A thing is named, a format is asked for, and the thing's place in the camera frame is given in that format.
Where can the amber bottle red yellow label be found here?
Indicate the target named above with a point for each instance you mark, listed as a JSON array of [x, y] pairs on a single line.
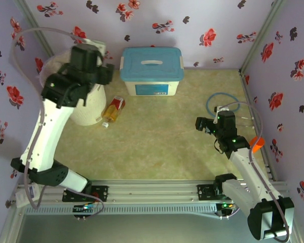
[[114, 110]]

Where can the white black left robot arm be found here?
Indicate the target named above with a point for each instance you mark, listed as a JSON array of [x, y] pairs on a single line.
[[45, 136]]

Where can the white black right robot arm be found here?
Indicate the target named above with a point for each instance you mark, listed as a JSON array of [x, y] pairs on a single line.
[[243, 172]]

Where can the white round waste bin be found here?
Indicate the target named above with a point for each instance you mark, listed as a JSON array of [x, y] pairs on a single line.
[[91, 111]]

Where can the blue tube stethoscope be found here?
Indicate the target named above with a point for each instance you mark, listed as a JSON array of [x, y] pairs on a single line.
[[218, 93]]

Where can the orange plastic cup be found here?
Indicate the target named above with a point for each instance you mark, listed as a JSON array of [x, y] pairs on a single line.
[[258, 143]]

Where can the storage box with blue lid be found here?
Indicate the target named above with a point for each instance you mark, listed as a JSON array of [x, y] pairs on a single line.
[[167, 65]]

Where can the small controller board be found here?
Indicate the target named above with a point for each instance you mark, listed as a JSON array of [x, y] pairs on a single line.
[[225, 206], [84, 208]]

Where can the white card blue print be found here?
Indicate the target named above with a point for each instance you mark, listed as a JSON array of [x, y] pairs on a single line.
[[21, 200]]

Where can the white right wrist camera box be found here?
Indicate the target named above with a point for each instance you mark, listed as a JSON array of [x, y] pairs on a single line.
[[221, 110]]

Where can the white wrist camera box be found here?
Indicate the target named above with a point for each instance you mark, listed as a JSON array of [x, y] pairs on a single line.
[[221, 110], [98, 46]]

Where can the aluminium side rail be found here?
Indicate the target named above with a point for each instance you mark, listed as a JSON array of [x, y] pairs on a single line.
[[250, 101]]

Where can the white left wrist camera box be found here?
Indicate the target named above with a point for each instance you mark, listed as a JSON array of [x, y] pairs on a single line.
[[98, 46]]

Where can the aluminium corner post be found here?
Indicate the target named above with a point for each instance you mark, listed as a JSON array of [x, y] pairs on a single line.
[[37, 25], [266, 25]]

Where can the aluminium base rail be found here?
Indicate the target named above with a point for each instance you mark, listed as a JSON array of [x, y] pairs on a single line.
[[152, 192]]

